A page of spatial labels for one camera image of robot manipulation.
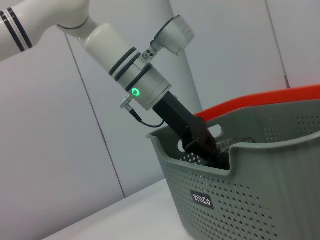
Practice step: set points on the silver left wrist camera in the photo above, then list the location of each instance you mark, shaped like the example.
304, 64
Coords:
172, 35

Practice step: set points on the glass teacup with black sleeve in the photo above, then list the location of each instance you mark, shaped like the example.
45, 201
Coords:
222, 147

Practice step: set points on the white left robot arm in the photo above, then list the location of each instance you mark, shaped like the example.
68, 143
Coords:
105, 42

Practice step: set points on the grey perforated storage basket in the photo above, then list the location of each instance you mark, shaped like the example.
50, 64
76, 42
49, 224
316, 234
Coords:
250, 195

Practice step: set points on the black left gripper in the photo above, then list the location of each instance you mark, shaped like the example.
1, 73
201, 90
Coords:
180, 120

